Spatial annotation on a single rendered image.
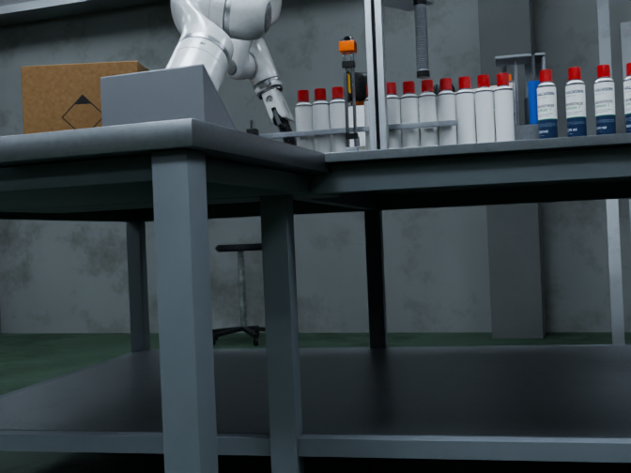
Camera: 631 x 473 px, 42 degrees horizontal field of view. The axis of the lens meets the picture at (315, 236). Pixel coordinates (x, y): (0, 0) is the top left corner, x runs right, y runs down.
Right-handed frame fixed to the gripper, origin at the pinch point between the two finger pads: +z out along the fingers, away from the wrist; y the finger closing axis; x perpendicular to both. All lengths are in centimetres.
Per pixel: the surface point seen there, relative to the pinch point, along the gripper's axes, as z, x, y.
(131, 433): 59, 49, -58
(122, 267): -31, 220, 329
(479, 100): 12, -54, -2
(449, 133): 17.3, -43.2, -2.4
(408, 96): 3.0, -36.9, -2.3
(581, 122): 29, -77, -2
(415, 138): 14.7, -34.1, -1.8
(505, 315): 96, -29, 270
